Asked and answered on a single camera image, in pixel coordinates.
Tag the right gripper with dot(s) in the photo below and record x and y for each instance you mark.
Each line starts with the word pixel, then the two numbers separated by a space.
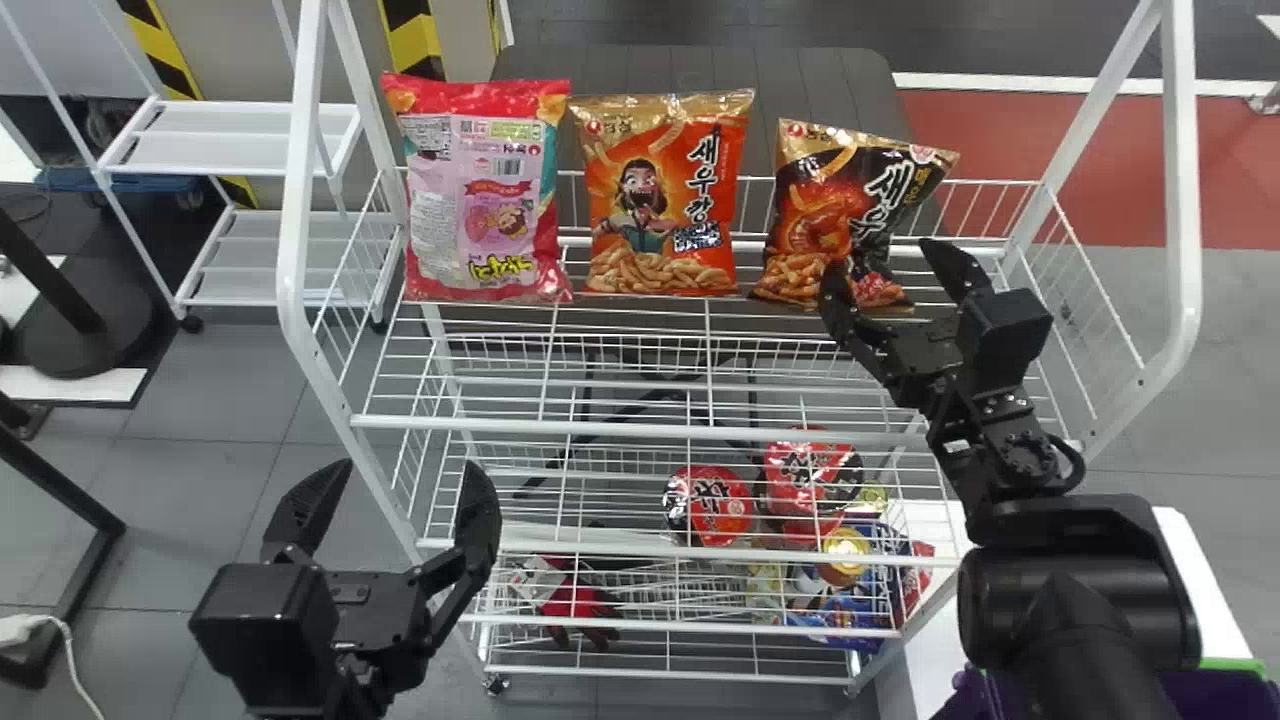
pixel 915 355

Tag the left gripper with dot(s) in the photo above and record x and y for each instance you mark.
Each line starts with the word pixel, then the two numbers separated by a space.
pixel 380 620

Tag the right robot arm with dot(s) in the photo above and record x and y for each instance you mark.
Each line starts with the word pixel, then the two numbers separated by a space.
pixel 1070 590

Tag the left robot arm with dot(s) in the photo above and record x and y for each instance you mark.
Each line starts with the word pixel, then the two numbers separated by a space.
pixel 365 695

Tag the black snack packet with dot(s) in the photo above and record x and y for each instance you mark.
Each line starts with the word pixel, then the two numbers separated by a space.
pixel 850 190

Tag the red gloves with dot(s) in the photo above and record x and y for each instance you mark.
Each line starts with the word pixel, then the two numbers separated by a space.
pixel 580 605

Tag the red noodle cup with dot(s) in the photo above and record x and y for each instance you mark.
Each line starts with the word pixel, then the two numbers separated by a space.
pixel 805 475
pixel 712 505

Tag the orange snack packet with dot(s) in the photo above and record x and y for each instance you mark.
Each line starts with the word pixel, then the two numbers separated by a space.
pixel 660 170

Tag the yellow can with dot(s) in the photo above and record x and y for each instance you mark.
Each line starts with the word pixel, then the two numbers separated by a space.
pixel 846 553

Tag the blue snack packet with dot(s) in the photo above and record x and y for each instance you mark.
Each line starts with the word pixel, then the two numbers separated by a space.
pixel 850 605

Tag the pink snack packet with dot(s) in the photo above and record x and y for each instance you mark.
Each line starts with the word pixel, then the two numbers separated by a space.
pixel 480 190

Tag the white shelf trolley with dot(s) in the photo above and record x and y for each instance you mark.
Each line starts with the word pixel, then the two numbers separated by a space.
pixel 240 135

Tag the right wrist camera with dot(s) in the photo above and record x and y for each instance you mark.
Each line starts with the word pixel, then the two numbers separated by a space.
pixel 1008 335

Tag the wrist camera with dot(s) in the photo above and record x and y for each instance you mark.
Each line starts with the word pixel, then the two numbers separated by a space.
pixel 265 630
pixel 1008 335

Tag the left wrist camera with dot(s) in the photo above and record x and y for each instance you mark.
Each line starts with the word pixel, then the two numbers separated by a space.
pixel 265 630

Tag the yellow black striped post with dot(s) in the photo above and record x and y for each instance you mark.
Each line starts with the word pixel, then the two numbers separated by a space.
pixel 165 55
pixel 410 35

